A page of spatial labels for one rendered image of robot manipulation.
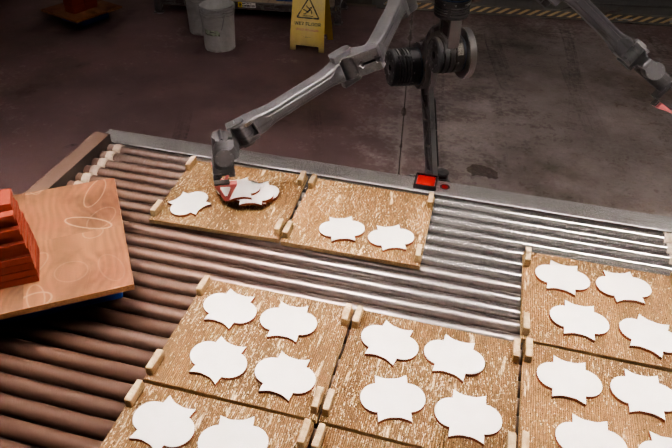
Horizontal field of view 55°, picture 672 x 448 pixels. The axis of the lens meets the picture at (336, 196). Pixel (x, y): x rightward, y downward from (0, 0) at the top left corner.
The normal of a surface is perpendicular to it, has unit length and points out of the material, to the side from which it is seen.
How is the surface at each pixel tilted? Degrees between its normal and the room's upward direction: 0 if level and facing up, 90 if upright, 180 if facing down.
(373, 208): 0
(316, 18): 77
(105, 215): 0
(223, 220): 0
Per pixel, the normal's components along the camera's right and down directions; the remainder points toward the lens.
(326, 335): 0.02, -0.82
